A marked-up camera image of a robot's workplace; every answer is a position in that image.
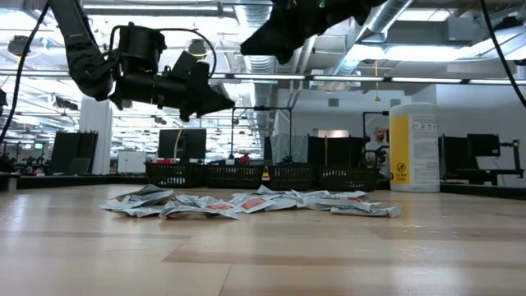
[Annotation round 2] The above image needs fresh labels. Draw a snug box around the black ceiling spotlight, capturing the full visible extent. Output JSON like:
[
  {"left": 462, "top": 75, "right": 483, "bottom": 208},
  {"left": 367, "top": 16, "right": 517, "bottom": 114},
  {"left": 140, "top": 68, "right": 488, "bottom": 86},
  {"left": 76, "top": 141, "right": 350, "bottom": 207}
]
[{"left": 187, "top": 39, "right": 208, "bottom": 57}]

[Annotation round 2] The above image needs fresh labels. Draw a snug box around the black left camera cable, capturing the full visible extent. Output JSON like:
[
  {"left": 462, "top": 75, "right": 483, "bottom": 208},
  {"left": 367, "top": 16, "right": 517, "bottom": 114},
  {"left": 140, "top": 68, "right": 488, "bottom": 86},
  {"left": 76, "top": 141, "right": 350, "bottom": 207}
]
[{"left": 158, "top": 27, "right": 218, "bottom": 79}]

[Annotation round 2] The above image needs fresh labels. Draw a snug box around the white printed first aid packet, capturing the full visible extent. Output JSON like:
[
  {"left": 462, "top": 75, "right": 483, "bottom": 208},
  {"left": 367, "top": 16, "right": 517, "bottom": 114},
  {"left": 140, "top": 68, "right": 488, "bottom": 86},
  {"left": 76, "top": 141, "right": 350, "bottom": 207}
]
[
  {"left": 330, "top": 204, "right": 402, "bottom": 219},
  {"left": 116, "top": 183, "right": 176, "bottom": 202},
  {"left": 328, "top": 189, "right": 370, "bottom": 201},
  {"left": 159, "top": 204, "right": 240, "bottom": 220},
  {"left": 118, "top": 206, "right": 165, "bottom": 219},
  {"left": 265, "top": 196, "right": 310, "bottom": 212},
  {"left": 99, "top": 195, "right": 168, "bottom": 210}
]

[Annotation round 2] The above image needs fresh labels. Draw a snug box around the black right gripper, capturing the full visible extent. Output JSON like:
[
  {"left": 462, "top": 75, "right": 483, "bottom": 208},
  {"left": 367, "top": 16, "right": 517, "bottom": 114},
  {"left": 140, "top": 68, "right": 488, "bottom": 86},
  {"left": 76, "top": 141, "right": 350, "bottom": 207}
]
[{"left": 240, "top": 0, "right": 358, "bottom": 65}]

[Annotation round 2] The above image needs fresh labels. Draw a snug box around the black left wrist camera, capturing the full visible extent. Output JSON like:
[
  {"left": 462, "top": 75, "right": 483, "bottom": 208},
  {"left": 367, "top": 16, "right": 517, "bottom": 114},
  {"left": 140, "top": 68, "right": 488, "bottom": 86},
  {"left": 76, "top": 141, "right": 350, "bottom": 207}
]
[{"left": 170, "top": 49, "right": 211, "bottom": 86}]

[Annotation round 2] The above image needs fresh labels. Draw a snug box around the person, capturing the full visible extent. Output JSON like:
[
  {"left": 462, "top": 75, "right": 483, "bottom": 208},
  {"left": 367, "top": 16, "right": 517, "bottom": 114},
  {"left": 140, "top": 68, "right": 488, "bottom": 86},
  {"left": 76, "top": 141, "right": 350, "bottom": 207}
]
[{"left": 363, "top": 125, "right": 391, "bottom": 180}]

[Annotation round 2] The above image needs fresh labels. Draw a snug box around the black hanging cable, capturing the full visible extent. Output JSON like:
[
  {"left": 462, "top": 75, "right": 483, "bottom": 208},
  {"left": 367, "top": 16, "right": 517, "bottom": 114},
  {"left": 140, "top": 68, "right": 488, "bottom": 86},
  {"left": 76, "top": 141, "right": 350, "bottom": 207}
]
[
  {"left": 478, "top": 0, "right": 526, "bottom": 109},
  {"left": 0, "top": 3, "right": 50, "bottom": 145}
]

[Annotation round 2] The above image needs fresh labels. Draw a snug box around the white room pillar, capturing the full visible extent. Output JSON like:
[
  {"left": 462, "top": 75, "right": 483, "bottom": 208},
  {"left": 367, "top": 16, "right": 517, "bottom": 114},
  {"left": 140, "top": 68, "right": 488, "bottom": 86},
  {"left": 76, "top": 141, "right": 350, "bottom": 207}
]
[{"left": 79, "top": 96, "right": 113, "bottom": 176}]

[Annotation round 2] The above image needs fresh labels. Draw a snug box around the black tall cabinet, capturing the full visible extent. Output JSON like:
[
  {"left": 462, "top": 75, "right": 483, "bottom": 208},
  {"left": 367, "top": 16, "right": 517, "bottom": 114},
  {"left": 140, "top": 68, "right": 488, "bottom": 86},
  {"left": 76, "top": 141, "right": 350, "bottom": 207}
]
[{"left": 48, "top": 131, "right": 99, "bottom": 176}]

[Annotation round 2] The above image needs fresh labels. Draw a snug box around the black monitor on arm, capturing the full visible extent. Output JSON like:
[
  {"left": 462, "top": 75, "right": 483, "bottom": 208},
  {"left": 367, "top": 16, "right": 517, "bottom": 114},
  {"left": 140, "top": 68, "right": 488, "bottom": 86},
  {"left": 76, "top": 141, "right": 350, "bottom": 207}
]
[{"left": 467, "top": 133, "right": 501, "bottom": 157}]

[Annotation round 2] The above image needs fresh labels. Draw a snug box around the black computer monitor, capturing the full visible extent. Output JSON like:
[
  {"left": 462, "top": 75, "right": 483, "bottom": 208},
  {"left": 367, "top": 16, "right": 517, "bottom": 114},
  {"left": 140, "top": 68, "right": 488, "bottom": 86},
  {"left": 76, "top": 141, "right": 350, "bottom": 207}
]
[{"left": 158, "top": 128, "right": 207, "bottom": 162}]

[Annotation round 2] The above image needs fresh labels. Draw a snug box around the black partition screen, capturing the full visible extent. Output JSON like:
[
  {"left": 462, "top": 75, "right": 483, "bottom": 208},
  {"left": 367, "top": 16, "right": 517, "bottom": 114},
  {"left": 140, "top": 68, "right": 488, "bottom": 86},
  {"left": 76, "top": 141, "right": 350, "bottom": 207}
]
[{"left": 307, "top": 135, "right": 366, "bottom": 166}]

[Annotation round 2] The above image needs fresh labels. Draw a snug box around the white yellow wipes canister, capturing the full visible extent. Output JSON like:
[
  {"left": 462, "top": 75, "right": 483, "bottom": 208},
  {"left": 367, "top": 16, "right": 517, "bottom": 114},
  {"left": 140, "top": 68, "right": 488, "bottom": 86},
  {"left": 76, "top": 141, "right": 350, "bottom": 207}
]
[{"left": 389, "top": 102, "right": 441, "bottom": 193}]

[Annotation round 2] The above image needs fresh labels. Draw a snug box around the ceiling light strip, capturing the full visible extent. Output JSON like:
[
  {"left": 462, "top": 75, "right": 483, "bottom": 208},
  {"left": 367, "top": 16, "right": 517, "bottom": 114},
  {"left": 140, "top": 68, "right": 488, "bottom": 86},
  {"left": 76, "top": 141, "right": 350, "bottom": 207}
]
[
  {"left": 311, "top": 75, "right": 526, "bottom": 86},
  {"left": 209, "top": 72, "right": 307, "bottom": 81}
]

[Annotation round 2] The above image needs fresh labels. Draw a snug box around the black mesh basket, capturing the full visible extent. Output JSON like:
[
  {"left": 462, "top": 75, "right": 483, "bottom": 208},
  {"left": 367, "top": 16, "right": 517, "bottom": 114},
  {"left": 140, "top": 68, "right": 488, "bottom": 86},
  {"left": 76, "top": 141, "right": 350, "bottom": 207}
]
[
  {"left": 205, "top": 164, "right": 266, "bottom": 189},
  {"left": 267, "top": 164, "right": 317, "bottom": 190},
  {"left": 316, "top": 165, "right": 380, "bottom": 192},
  {"left": 145, "top": 163, "right": 206, "bottom": 189}
]

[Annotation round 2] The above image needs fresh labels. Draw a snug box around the grey metal post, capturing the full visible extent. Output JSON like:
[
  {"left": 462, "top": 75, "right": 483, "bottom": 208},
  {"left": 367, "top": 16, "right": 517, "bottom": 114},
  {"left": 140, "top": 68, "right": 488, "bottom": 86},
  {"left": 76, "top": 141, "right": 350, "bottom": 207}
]
[{"left": 0, "top": 171, "right": 20, "bottom": 192}]

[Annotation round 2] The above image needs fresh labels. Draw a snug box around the black workstation rig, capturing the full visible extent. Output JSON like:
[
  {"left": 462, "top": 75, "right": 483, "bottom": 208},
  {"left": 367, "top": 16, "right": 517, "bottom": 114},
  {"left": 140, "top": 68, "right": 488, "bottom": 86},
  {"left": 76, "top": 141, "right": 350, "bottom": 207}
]
[{"left": 439, "top": 135, "right": 525, "bottom": 186}]

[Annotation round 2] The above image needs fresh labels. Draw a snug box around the black metal stand frame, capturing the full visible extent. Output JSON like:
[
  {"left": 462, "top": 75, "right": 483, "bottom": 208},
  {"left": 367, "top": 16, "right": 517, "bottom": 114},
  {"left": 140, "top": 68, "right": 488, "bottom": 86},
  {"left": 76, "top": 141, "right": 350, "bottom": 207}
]
[{"left": 362, "top": 109, "right": 390, "bottom": 139}]

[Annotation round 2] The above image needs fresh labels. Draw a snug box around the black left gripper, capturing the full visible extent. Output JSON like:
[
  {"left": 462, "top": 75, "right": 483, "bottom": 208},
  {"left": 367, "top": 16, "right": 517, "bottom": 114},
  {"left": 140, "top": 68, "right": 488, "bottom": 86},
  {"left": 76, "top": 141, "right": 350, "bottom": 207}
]
[{"left": 109, "top": 73, "right": 236, "bottom": 123}]

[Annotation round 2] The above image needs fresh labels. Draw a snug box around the silver ribbed ventilation duct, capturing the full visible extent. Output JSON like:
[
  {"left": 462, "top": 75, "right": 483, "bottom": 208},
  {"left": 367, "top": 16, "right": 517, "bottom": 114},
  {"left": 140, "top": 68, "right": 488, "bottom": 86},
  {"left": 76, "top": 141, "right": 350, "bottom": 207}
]
[{"left": 233, "top": 0, "right": 283, "bottom": 136}]

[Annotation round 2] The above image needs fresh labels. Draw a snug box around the silver smooth ventilation duct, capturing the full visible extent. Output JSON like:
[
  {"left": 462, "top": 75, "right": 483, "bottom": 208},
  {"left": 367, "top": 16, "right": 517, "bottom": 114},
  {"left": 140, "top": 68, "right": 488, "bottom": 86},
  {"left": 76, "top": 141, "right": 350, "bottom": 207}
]
[{"left": 361, "top": 0, "right": 415, "bottom": 34}]

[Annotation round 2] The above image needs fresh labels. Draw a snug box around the white board panel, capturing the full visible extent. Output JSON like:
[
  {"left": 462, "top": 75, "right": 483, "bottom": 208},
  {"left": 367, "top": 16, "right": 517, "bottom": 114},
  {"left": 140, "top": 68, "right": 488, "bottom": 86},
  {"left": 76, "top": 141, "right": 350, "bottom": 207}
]
[{"left": 118, "top": 150, "right": 148, "bottom": 173}]

